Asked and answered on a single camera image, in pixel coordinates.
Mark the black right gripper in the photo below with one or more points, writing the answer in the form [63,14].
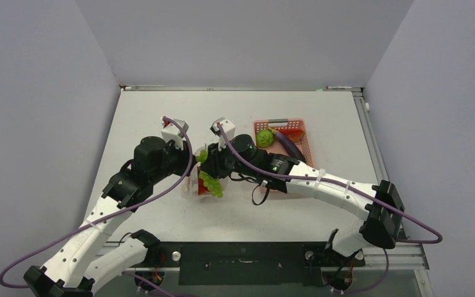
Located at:
[214,164]

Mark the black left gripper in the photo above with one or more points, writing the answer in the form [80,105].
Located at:
[183,154]

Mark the green toy grape bunch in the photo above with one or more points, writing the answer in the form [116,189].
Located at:
[214,185]

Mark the clear dotted zip top bag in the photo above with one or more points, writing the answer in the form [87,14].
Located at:
[189,185]

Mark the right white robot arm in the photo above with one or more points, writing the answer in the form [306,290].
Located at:
[374,207]

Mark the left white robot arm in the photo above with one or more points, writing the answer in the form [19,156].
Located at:
[75,270]

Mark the green toy apple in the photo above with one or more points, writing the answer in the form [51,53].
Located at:
[264,138]

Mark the pink perforated plastic basket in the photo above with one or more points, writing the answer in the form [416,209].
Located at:
[303,145]

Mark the purple toy eggplant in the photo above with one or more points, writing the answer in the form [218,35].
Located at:
[289,146]

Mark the red watermelon slice toy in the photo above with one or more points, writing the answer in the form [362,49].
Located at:
[294,134]

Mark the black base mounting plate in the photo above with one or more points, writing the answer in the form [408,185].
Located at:
[249,263]

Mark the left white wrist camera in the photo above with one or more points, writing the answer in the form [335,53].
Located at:
[173,135]

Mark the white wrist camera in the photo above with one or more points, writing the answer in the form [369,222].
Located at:
[173,135]
[224,129]

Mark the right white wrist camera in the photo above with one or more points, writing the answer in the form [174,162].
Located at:
[224,129]

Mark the aluminium table edge rail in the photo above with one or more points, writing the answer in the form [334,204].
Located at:
[362,108]

